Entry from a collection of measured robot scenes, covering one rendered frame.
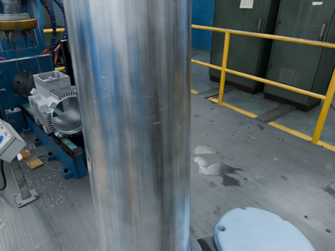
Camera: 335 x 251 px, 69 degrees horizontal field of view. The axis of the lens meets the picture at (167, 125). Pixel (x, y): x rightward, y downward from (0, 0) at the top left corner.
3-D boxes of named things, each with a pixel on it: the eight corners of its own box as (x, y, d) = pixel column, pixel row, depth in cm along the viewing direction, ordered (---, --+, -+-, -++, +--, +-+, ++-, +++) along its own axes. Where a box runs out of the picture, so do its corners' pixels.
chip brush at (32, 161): (13, 151, 112) (12, 150, 112) (24, 147, 115) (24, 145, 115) (32, 170, 100) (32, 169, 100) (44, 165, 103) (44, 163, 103)
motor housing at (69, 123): (35, 127, 107) (23, 85, 98) (76, 114, 119) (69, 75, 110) (53, 145, 95) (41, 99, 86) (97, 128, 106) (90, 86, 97)
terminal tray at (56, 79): (36, 91, 103) (31, 74, 99) (61, 85, 109) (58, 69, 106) (47, 99, 95) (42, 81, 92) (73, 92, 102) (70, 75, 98)
